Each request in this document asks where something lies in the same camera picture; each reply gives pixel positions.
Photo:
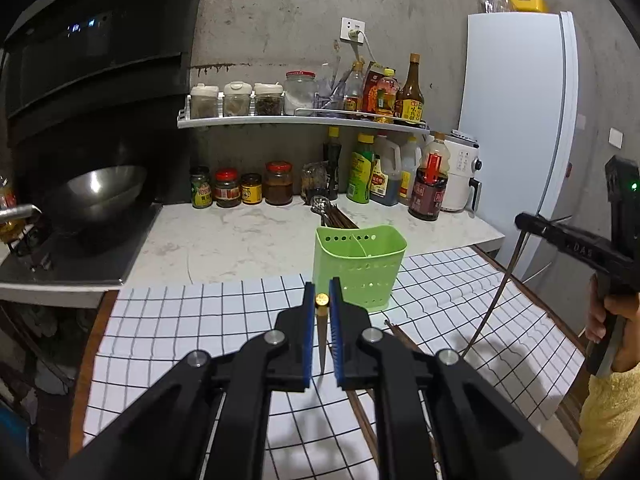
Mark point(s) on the wall power outlet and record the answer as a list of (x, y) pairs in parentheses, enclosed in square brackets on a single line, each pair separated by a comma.
[(352, 30)]

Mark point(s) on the tall brown sauce bottle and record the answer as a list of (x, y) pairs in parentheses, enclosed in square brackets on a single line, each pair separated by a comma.
[(409, 101)]

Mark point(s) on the white air fryer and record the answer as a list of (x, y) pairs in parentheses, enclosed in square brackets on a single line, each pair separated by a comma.
[(463, 189)]

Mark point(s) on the red-lid brown sauce jar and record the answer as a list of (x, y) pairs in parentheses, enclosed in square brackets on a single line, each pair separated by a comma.
[(277, 187)]

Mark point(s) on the chopstick on mat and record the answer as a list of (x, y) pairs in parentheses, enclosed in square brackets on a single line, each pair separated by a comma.
[(403, 337)]

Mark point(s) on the white wall shelf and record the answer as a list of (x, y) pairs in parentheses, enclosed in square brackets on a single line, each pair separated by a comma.
[(307, 117)]

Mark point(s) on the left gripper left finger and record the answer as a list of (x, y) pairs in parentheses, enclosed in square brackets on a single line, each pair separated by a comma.
[(206, 418)]

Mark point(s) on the middle white spice container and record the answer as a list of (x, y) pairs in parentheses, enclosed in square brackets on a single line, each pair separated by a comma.
[(236, 101)]

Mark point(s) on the yellow label small jar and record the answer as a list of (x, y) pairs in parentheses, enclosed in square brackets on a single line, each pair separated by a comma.
[(251, 188)]

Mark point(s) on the right white spice container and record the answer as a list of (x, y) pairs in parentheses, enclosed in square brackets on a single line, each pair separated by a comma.
[(268, 99)]

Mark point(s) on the orange carton box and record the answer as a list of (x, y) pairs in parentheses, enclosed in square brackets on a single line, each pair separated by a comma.
[(375, 73)]

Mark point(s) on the green label small jar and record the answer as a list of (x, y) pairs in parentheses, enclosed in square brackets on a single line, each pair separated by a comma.
[(201, 192)]

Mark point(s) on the gold-capped wooden chopstick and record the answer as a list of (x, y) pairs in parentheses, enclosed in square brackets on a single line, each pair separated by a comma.
[(322, 304)]

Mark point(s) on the left white spice container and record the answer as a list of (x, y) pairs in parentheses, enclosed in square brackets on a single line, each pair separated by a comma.
[(204, 101)]

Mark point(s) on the green perforated utensil holder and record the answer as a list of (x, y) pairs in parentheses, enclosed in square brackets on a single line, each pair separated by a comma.
[(366, 261)]

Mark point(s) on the yellow fuzzy sleeve forearm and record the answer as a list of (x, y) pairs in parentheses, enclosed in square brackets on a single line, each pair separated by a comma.
[(608, 415)]

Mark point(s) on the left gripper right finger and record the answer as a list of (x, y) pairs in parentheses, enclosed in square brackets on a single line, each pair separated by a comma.
[(436, 417)]

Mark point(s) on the dark soy sauce bottle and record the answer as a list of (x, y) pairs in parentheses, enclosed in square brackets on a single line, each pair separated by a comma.
[(429, 188)]

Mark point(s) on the red-lid glass jar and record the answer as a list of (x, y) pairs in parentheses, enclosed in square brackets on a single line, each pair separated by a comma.
[(299, 89)]

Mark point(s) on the tall black sauce bottle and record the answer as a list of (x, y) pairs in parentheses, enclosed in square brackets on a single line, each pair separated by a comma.
[(331, 155)]

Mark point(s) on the black range hood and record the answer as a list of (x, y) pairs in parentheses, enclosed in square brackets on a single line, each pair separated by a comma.
[(66, 58)]

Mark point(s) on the large dark vinegar jug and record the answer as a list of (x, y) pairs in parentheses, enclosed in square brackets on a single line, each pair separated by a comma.
[(386, 171)]

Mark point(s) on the small oil bottle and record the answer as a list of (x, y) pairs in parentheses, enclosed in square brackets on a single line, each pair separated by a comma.
[(386, 90)]

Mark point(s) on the steel wok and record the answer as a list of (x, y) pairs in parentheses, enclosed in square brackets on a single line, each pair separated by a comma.
[(96, 196)]

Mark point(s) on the white grid-pattern mat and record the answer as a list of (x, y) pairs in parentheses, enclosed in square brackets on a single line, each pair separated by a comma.
[(454, 299)]

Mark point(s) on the red label chili jar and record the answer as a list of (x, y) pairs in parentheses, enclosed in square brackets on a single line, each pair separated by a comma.
[(227, 190)]

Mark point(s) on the yellow box on fridge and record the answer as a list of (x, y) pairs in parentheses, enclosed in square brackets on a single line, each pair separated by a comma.
[(531, 6)]

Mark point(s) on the green label bottle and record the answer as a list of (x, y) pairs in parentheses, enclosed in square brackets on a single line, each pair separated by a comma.
[(360, 171)]

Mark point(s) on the white refrigerator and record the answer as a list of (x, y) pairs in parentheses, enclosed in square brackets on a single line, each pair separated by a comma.
[(520, 102)]

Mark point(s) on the white spice container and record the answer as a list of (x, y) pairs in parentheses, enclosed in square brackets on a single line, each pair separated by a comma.
[(268, 99), (236, 101), (204, 101)]

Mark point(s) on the black stove top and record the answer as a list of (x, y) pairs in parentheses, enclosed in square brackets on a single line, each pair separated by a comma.
[(94, 254)]

